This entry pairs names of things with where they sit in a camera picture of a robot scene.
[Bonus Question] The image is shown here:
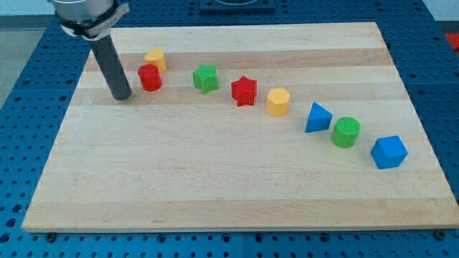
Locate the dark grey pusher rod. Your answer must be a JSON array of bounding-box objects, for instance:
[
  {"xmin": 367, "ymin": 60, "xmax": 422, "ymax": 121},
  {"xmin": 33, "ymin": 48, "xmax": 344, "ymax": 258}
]
[{"xmin": 90, "ymin": 34, "xmax": 132, "ymax": 100}]

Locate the red cylinder block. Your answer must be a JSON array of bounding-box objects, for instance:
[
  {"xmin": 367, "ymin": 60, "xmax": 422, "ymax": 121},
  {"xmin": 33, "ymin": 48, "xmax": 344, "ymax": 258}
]
[{"xmin": 138, "ymin": 64, "xmax": 162, "ymax": 92}]

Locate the yellow heart block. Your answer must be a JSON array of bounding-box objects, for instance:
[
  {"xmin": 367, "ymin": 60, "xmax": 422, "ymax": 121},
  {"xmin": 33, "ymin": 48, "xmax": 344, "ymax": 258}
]
[{"xmin": 144, "ymin": 47, "xmax": 167, "ymax": 72}]

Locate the green star block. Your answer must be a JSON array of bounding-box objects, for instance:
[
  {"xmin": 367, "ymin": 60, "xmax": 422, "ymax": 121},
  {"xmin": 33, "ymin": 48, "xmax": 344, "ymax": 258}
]
[{"xmin": 193, "ymin": 64, "xmax": 219, "ymax": 94}]

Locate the red star block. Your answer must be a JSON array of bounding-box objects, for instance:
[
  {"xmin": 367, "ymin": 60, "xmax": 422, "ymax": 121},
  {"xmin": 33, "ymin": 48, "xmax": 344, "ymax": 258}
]
[{"xmin": 231, "ymin": 76, "xmax": 257, "ymax": 107}]

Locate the yellow hexagon block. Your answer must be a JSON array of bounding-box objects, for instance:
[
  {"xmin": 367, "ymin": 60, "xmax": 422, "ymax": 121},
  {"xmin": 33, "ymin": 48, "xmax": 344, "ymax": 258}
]
[{"xmin": 267, "ymin": 87, "xmax": 290, "ymax": 117}]

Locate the light wooden board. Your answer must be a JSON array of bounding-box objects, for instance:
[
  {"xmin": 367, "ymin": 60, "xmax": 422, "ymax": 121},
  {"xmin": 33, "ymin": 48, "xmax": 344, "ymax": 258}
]
[{"xmin": 22, "ymin": 22, "xmax": 458, "ymax": 233}]

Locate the blue triangle block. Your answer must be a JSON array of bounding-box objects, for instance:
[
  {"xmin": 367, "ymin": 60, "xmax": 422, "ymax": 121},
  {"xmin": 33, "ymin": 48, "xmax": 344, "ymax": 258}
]
[{"xmin": 305, "ymin": 102, "xmax": 333, "ymax": 133}]

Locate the green cylinder block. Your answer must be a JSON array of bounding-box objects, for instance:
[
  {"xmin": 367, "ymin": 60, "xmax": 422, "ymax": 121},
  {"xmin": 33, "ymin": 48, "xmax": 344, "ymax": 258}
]
[{"xmin": 331, "ymin": 117, "xmax": 361, "ymax": 148}]

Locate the blue cube block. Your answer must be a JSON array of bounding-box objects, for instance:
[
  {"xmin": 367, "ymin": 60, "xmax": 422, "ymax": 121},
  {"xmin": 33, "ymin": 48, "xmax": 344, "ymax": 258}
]
[{"xmin": 370, "ymin": 135, "xmax": 408, "ymax": 169}]

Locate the red object at right edge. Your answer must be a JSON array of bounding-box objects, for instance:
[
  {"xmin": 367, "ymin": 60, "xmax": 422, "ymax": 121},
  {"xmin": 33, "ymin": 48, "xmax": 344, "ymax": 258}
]
[{"xmin": 445, "ymin": 33, "xmax": 459, "ymax": 55}]

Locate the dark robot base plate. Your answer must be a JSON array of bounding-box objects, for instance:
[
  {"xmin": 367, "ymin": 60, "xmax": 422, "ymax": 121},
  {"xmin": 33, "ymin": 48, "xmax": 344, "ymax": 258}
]
[{"xmin": 198, "ymin": 0, "xmax": 276, "ymax": 13}]

